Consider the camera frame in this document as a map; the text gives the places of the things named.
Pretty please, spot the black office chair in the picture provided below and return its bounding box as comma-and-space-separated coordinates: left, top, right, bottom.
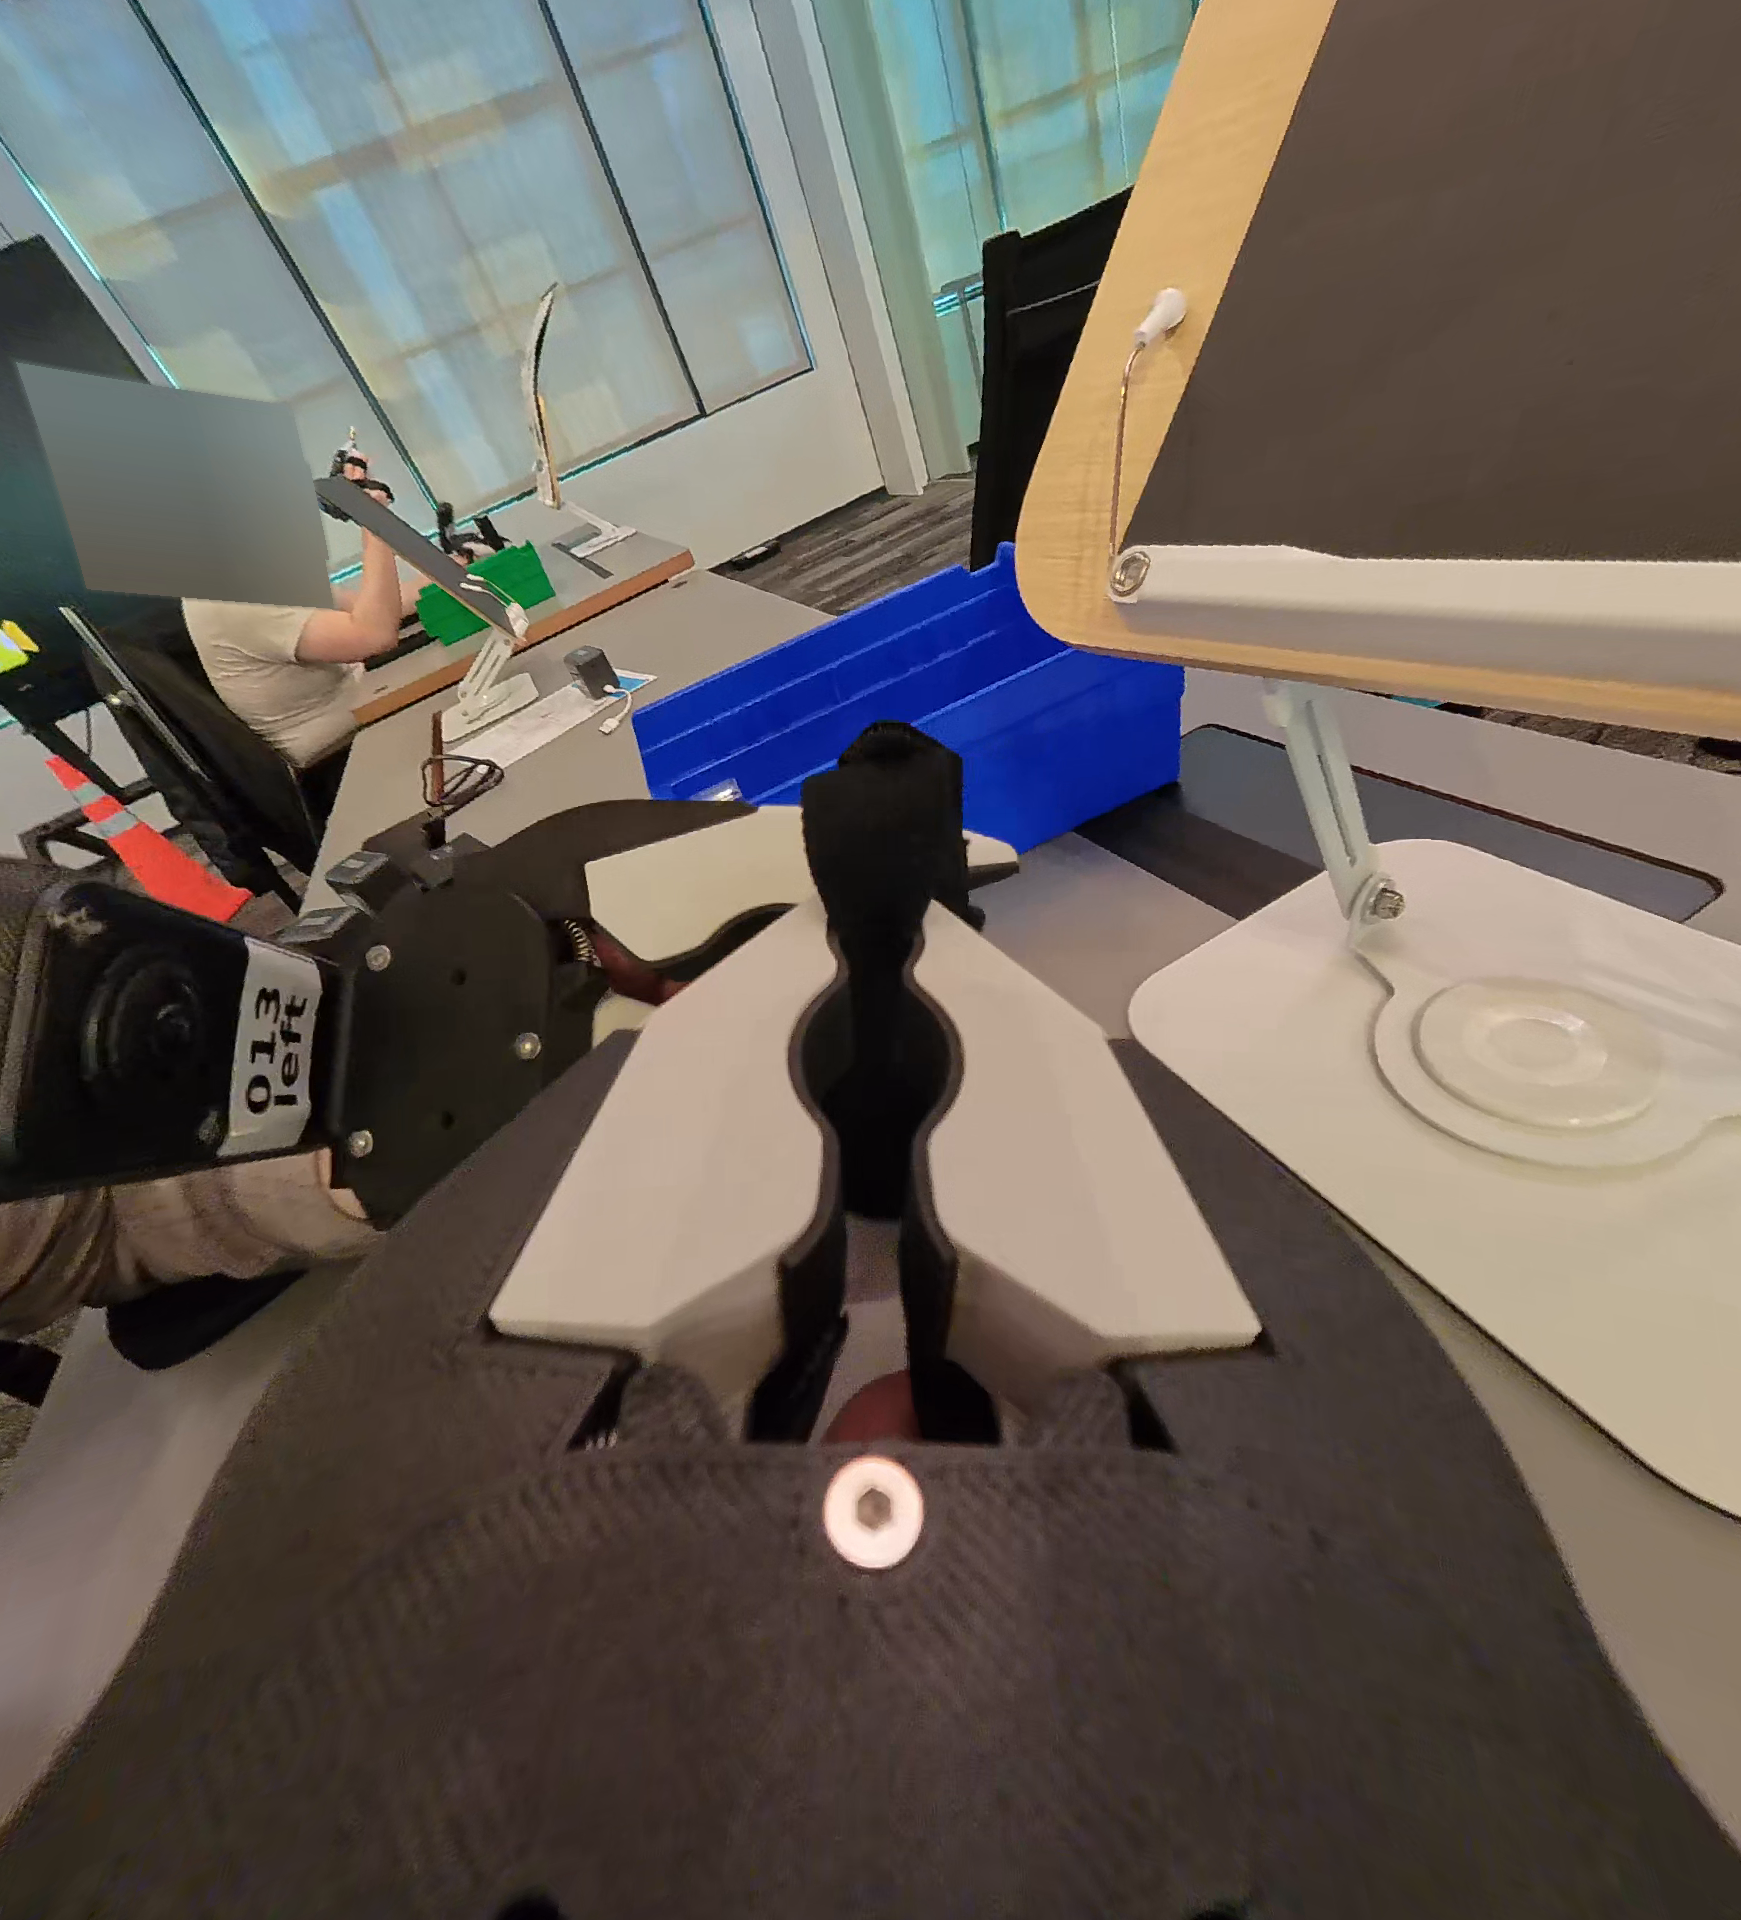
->
969, 187, 1133, 573

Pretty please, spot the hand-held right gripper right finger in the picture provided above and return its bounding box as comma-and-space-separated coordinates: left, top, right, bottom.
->
896, 904, 1267, 1445

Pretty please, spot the thin grey monitor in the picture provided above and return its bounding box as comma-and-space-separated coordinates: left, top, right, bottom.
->
315, 476, 543, 726

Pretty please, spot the white display stand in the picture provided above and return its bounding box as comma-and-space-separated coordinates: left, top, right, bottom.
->
1017, 0, 1741, 1540

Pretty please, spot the blue plastic bin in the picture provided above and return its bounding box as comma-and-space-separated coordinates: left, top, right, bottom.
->
634, 542, 1187, 842

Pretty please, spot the person's left forearm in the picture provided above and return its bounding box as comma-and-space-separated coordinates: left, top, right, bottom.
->
0, 1148, 386, 1344

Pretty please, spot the orange traffic cone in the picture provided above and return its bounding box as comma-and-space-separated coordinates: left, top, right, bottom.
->
45, 759, 248, 924

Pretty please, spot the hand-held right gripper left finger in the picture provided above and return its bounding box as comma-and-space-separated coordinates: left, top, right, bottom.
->
488, 896, 849, 1440

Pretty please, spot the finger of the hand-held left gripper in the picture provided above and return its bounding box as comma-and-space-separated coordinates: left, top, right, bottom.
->
946, 830, 1025, 932
584, 814, 827, 984

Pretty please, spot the green plastic bin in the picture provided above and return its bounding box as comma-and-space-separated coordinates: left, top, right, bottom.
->
417, 547, 556, 648

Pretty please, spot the white curved book stand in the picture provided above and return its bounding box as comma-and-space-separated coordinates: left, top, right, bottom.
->
529, 284, 637, 549

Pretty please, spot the black round pad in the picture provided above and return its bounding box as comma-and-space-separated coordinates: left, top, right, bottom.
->
105, 1275, 304, 1367

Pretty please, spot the black fabric strap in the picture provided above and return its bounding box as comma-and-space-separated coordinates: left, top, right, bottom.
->
803, 722, 969, 1215

